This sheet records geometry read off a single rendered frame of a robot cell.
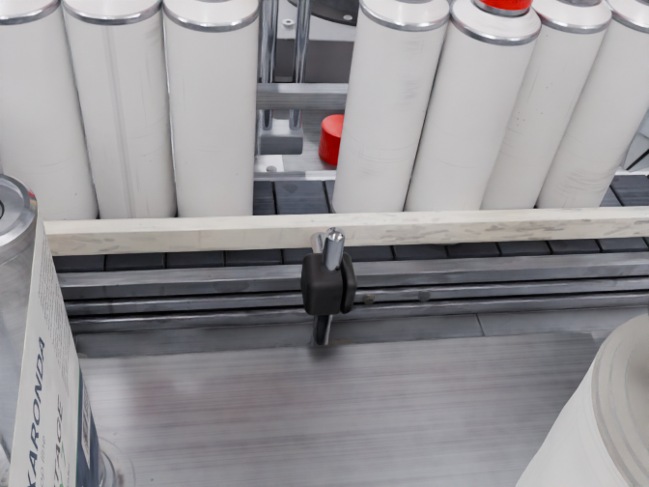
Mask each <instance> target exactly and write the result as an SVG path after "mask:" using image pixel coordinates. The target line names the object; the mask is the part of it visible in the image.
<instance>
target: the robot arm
mask: <svg viewBox="0 0 649 487"><path fill-rule="evenodd" d="M314 1H315V2H317V3H320V4H322V5H324V6H327V7H330V8H332V9H335V10H339V11H343V12H348V13H354V14H358V11H359V0H314ZM620 165H621V167H622V168H623V169H625V170H627V171H628V172H629V173H632V172H635V171H638V170H641V169H644V168H648V167H649V107H648V109H647V111H646V113H645V115H644V117H643V119H642V121H641V123H640V125H639V127H638V129H637V131H636V133H635V136H634V138H633V140H632V142H631V144H630V146H629V148H628V150H627V152H626V154H625V155H624V157H623V159H622V161H621V163H620Z"/></svg>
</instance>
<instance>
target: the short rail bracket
mask: <svg viewBox="0 0 649 487"><path fill-rule="evenodd" d="M344 243H345V233H344V231H343V230H342V229H340V228H338V227H331V228H329V229H327V230H326V232H325V234H324V246H323V253H309V254H307V255H305V256H304V258H303V262H302V271H301V280H300V286H301V293H302V298H303V305H304V310H305V312H306V313H307V314H308V315H311V316H314V318H313V326H312V332H311V340H310V346H317V345H327V343H328V338H329V332H330V326H331V320H332V315H337V314H339V310H340V309H341V312H342V314H347V313H349V312H351V311H352V309H353V301H354V296H355V290H356V288H357V279H356V276H355V275H354V271H353V263H352V258H351V256H350V255H349V254H348V253H346V252H343V249H344Z"/></svg>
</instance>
